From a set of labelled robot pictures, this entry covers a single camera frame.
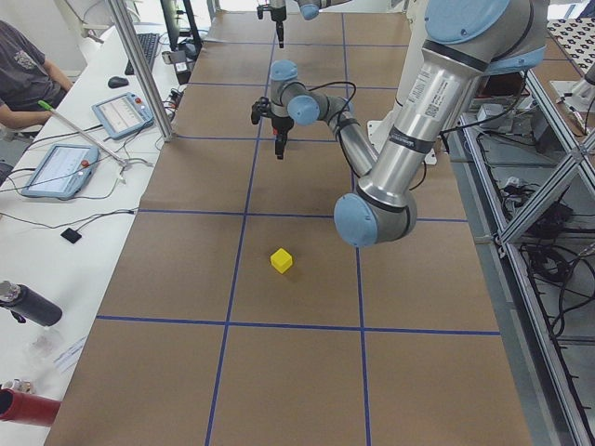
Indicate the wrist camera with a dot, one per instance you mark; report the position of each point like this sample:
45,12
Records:
261,108
262,9

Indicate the black water bottle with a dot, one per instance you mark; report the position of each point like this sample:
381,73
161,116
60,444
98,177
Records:
27,305

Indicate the aluminium frame post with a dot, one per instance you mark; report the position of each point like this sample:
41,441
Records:
128,36

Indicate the black computer mouse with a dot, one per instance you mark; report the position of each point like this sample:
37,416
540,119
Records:
117,82

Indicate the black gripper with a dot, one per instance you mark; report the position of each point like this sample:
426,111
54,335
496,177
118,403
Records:
281,124
278,15

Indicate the far teach pendant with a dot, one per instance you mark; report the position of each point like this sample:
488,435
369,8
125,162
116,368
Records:
123,115

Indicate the red water bottle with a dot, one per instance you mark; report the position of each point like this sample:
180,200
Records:
28,409

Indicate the near teach pendant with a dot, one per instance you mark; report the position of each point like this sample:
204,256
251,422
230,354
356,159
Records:
64,171

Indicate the teach pendant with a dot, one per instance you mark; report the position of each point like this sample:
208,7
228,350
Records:
123,115
64,171

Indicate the black keyboard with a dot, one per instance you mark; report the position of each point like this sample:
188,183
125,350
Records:
149,44

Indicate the seated person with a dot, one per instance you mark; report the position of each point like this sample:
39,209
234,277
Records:
27,77

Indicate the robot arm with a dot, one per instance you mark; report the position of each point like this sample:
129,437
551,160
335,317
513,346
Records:
464,40
309,10

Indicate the yellow wooden block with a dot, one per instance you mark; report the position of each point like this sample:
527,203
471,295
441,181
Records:
281,260

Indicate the brown paper table cover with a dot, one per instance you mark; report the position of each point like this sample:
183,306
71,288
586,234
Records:
200,341

